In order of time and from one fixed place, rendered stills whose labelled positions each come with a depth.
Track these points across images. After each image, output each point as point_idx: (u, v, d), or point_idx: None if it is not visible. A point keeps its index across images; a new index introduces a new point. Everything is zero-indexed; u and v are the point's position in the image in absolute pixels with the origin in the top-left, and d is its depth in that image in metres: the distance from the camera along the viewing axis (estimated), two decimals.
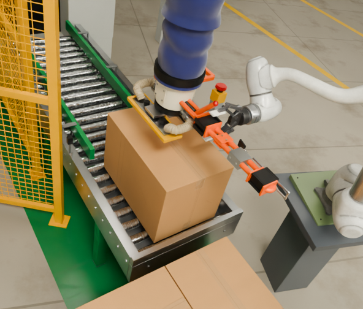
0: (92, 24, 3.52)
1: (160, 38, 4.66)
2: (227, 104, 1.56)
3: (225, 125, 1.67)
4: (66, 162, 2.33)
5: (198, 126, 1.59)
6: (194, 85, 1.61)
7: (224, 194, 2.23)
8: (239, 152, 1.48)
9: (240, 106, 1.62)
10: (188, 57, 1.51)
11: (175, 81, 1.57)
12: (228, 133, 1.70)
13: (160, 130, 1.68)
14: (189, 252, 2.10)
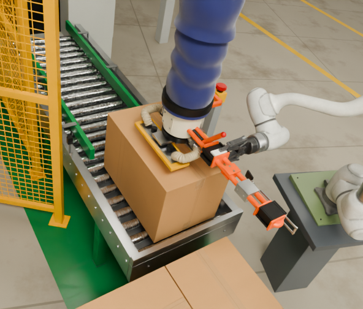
0: (92, 24, 3.52)
1: (160, 38, 4.66)
2: (229, 144, 1.58)
3: (233, 151, 1.66)
4: (66, 162, 2.33)
5: (206, 156, 1.59)
6: (202, 114, 1.61)
7: (224, 194, 2.23)
8: (246, 184, 1.48)
9: (244, 138, 1.61)
10: (197, 89, 1.52)
11: (183, 111, 1.57)
12: (234, 160, 1.68)
13: (167, 158, 1.68)
14: (189, 252, 2.10)
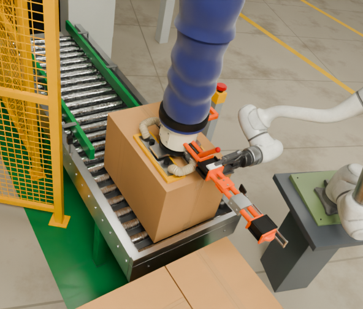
0: (92, 24, 3.52)
1: (160, 38, 4.66)
2: (224, 158, 1.63)
3: (229, 165, 1.71)
4: (66, 162, 2.33)
5: (201, 170, 1.64)
6: (197, 129, 1.66)
7: (224, 194, 2.23)
8: (240, 198, 1.53)
9: (238, 152, 1.67)
10: (192, 105, 1.57)
11: (179, 126, 1.63)
12: (229, 173, 1.73)
13: (164, 170, 1.74)
14: (189, 252, 2.10)
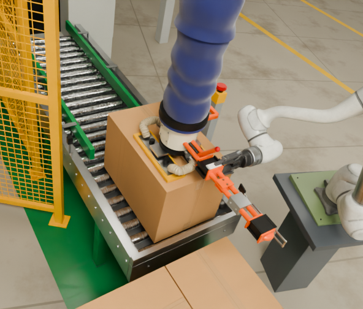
0: (92, 24, 3.52)
1: (160, 38, 4.66)
2: (224, 158, 1.63)
3: (228, 165, 1.71)
4: (66, 162, 2.33)
5: (200, 169, 1.64)
6: (197, 129, 1.66)
7: (224, 194, 2.23)
8: (239, 198, 1.53)
9: (238, 152, 1.67)
10: (192, 105, 1.57)
11: (178, 125, 1.63)
12: (229, 173, 1.73)
13: (164, 170, 1.74)
14: (189, 252, 2.10)
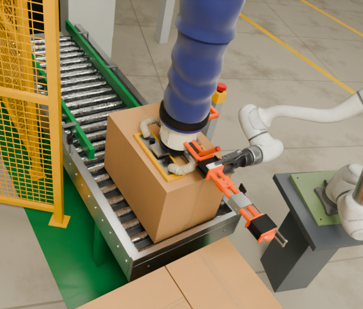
0: (92, 24, 3.52)
1: (160, 38, 4.66)
2: (224, 158, 1.63)
3: (229, 165, 1.71)
4: (66, 162, 2.33)
5: (201, 169, 1.64)
6: (197, 129, 1.66)
7: (224, 194, 2.23)
8: (240, 198, 1.53)
9: (239, 152, 1.67)
10: (193, 105, 1.57)
11: (179, 125, 1.63)
12: (229, 172, 1.73)
13: (164, 169, 1.74)
14: (189, 252, 2.10)
